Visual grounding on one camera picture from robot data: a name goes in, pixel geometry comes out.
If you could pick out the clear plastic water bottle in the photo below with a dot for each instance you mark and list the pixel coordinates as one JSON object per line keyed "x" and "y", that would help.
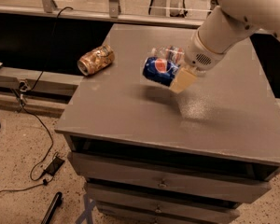
{"x": 170, "y": 53}

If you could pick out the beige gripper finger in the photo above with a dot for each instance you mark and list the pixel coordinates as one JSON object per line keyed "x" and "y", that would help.
{"x": 183, "y": 79}

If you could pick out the blue pepsi can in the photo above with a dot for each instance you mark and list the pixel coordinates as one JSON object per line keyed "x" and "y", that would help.
{"x": 160, "y": 70}

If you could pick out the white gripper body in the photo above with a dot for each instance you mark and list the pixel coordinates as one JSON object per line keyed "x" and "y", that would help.
{"x": 197, "y": 54}

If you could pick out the black bar on floor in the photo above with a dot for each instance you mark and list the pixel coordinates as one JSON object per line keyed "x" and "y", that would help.
{"x": 56, "y": 202}

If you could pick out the metal window railing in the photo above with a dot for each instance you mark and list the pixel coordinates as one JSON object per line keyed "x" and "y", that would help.
{"x": 169, "y": 13}

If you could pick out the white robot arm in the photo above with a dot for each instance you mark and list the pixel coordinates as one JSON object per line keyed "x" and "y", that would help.
{"x": 230, "y": 22}

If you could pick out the grey drawer cabinet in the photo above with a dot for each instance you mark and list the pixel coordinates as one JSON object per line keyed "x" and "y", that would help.
{"x": 164, "y": 158}

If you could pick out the orange soda can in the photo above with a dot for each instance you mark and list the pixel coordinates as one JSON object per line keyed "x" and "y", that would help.
{"x": 96, "y": 60}

